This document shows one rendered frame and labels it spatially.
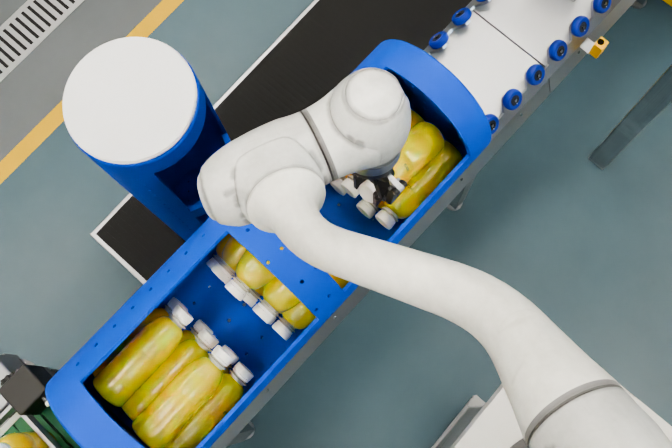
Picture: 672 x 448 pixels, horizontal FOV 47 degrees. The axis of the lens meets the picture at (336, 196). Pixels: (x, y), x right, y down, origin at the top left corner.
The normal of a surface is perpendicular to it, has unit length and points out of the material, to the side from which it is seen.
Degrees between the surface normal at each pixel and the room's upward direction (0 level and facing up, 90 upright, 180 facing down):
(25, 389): 0
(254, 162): 21
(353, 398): 0
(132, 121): 0
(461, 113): 36
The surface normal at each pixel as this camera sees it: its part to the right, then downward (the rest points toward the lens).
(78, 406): -0.25, -0.43
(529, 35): -0.04, -0.25
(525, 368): -0.68, -0.47
